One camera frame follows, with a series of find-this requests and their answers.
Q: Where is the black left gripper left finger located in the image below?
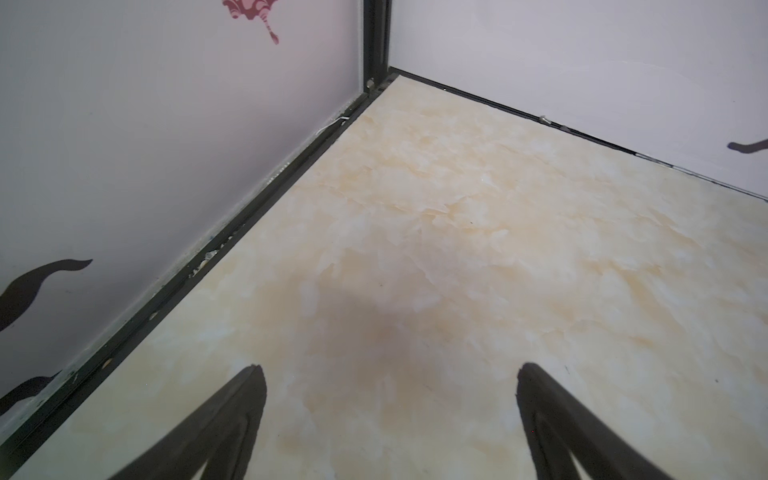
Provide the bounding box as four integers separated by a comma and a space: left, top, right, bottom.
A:
113, 365, 267, 479

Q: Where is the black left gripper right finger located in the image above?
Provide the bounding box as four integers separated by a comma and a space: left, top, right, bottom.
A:
516, 362, 666, 479

